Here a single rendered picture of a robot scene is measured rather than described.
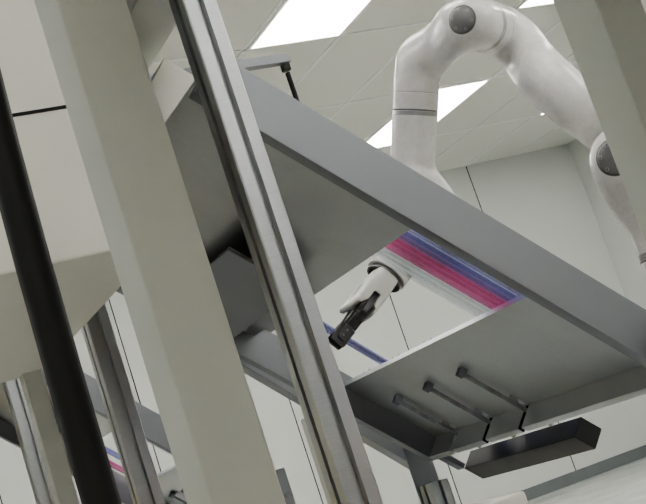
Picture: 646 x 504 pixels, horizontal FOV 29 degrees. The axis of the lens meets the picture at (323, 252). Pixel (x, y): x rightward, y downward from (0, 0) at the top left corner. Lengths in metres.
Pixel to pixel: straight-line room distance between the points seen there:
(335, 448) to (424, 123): 1.23
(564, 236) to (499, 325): 10.19
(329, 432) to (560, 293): 0.38
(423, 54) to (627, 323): 0.99
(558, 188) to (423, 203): 10.57
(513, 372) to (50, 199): 0.80
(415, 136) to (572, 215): 9.63
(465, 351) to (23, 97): 0.79
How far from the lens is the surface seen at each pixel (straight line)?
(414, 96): 2.46
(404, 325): 10.81
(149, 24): 1.63
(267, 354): 2.12
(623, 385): 1.74
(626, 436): 11.77
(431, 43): 2.43
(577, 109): 2.33
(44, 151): 1.37
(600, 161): 2.21
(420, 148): 2.46
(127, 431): 2.04
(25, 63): 1.41
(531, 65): 2.36
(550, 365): 1.81
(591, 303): 1.59
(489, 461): 2.14
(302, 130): 1.47
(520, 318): 1.71
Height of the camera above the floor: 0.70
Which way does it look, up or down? 10 degrees up
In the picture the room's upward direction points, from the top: 19 degrees counter-clockwise
